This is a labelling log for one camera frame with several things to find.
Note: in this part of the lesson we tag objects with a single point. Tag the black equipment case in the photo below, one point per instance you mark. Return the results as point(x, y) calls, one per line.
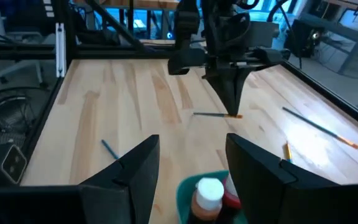
point(304, 37)

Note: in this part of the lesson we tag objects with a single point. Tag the black table-level camera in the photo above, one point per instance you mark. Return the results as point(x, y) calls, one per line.
point(3, 165)

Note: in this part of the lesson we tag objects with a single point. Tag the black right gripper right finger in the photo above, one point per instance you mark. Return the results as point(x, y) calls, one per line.
point(275, 202)

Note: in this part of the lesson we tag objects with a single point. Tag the red paint bottle white cap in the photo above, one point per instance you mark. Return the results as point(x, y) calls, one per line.
point(232, 199)

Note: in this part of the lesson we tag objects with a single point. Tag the grey office chair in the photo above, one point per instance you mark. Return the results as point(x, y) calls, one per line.
point(23, 67)

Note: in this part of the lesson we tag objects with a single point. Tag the small green plastic tray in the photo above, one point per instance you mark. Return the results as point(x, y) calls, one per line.
point(183, 193)

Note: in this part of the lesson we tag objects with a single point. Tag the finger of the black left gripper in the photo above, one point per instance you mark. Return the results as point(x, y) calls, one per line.
point(224, 87)
point(241, 81)

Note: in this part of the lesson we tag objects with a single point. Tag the brown paint bottle white cap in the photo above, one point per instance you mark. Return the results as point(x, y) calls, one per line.
point(208, 199)

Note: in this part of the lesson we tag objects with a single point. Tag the thin grey paintbrush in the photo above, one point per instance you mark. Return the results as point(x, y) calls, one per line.
point(210, 114)

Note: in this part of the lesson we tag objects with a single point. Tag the silver aluminium frame bracket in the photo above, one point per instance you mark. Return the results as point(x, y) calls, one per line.
point(60, 49)

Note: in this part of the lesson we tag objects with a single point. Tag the grey metal desk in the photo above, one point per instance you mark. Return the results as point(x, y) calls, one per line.
point(346, 34)

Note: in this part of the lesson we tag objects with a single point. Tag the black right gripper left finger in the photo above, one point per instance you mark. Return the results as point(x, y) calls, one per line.
point(120, 199)

